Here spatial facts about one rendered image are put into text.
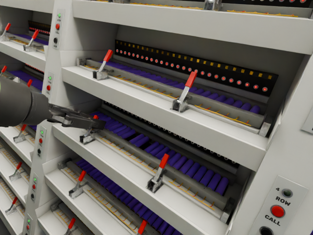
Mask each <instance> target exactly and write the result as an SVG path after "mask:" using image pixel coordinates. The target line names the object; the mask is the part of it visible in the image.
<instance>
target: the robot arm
mask: <svg viewBox="0 0 313 235"><path fill-rule="evenodd" d="M19 79H20V78H18V77H16V78H15V79H13V80H11V79H8V78H4V77H1V76H0V127H6V128H7V127H9V126H11V127H15V126H17V125H19V124H27V125H38V124H40V123H41V122H42V121H44V120H45V119H47V121H48V122H51V123H60V124H62V127H73V128H80V129H86V130H91V128H93V129H98V130H103V129H104V127H105V124H106V121H103V120H99V118H98V119H95V118H93V117H94V116H92V115H88V114H85V113H81V110H78V111H77V112H76V111H75V110H73V109H69V108H65V107H62V106H58V105H55V104H52V103H49V102H48V99H47V97H46V96H45V95H44V94H41V93H39V92H35V91H32V90H30V88H29V87H28V86H27V85H26V84H23V83H20V82H19Z"/></svg>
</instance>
